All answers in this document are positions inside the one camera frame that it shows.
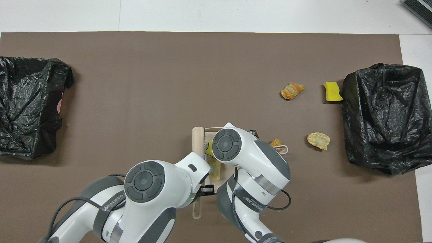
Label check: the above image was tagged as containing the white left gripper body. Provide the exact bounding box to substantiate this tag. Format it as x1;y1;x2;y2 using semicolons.
174;152;212;203

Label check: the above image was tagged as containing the small yellow sponge piece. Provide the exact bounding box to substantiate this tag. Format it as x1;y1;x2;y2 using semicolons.
207;156;222;183

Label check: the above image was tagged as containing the beige plastic dustpan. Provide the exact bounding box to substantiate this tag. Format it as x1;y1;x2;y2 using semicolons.
204;127;289;184

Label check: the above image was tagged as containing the beige hand brush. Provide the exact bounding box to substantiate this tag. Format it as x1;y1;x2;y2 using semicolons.
192;126;206;220

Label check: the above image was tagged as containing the pale pastry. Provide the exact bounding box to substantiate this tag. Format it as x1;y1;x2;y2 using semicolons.
307;132;331;151

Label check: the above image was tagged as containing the striped croissant bread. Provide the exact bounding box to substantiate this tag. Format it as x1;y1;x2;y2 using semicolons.
280;82;306;101

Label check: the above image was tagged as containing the black bag lined bin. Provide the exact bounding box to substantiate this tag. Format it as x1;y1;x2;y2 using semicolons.
342;63;426;176
0;56;75;160

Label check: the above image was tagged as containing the brown table mat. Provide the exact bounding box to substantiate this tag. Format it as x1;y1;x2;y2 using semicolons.
0;32;424;243

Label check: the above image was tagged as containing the dark ribbed panel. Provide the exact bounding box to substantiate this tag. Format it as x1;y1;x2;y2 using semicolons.
402;0;432;29

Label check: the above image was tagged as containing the dark left gripper cable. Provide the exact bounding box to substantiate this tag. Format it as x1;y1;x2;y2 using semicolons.
49;173;127;241

